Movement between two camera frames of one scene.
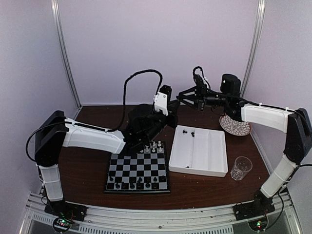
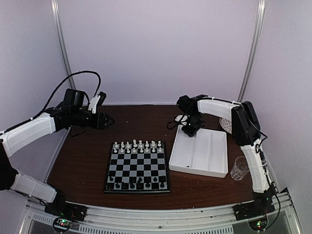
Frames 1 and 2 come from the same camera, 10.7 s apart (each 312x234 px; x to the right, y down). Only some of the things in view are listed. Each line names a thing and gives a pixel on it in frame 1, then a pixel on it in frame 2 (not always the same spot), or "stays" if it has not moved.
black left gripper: [173, 111] to [100, 121]
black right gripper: [199, 98] to [191, 132]
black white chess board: [146, 172] stays
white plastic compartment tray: [198, 151] stays
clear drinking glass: [243, 165] stays
